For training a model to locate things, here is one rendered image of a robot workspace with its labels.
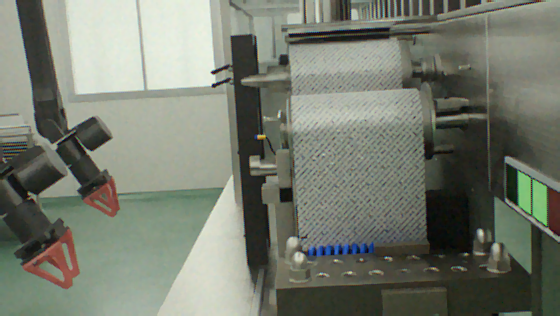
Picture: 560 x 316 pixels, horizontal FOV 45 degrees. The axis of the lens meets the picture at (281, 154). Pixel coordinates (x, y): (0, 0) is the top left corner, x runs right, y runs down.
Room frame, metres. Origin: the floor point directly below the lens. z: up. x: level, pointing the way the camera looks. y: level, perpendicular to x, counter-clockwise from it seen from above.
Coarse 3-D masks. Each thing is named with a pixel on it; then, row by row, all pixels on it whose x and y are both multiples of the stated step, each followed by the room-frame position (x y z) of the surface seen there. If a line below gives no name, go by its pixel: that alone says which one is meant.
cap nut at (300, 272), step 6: (294, 258) 1.06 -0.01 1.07; (300, 258) 1.05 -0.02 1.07; (306, 258) 1.06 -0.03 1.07; (294, 264) 1.05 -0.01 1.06; (300, 264) 1.05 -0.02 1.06; (306, 264) 1.06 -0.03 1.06; (294, 270) 1.05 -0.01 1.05; (300, 270) 1.05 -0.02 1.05; (306, 270) 1.05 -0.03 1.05; (294, 276) 1.05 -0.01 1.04; (300, 276) 1.05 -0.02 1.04; (306, 276) 1.05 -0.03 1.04; (294, 282) 1.05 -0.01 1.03; (300, 282) 1.05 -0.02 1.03; (306, 282) 1.05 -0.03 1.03
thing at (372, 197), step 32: (320, 160) 1.23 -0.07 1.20; (352, 160) 1.22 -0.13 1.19; (384, 160) 1.22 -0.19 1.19; (416, 160) 1.22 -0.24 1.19; (320, 192) 1.23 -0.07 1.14; (352, 192) 1.22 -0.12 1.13; (384, 192) 1.22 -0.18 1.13; (416, 192) 1.22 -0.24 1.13; (320, 224) 1.23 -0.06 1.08; (352, 224) 1.22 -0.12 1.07; (384, 224) 1.22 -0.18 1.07; (416, 224) 1.22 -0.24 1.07
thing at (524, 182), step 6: (522, 174) 0.93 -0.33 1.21; (522, 180) 0.93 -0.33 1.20; (528, 180) 0.90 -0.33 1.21; (522, 186) 0.93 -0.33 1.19; (528, 186) 0.90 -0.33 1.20; (522, 192) 0.93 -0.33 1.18; (528, 192) 0.90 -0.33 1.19; (522, 198) 0.93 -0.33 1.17; (528, 198) 0.90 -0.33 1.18; (522, 204) 0.93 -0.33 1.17; (528, 204) 0.90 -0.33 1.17; (528, 210) 0.90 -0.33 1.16
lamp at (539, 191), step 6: (534, 180) 0.88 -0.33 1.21; (534, 186) 0.88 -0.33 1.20; (540, 186) 0.85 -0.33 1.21; (534, 192) 0.88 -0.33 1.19; (540, 192) 0.85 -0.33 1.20; (534, 198) 0.88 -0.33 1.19; (540, 198) 0.85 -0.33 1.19; (534, 204) 0.88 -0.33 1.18; (540, 204) 0.85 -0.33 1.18; (534, 210) 0.88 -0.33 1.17; (540, 210) 0.85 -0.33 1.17; (534, 216) 0.88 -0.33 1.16; (540, 216) 0.86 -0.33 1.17
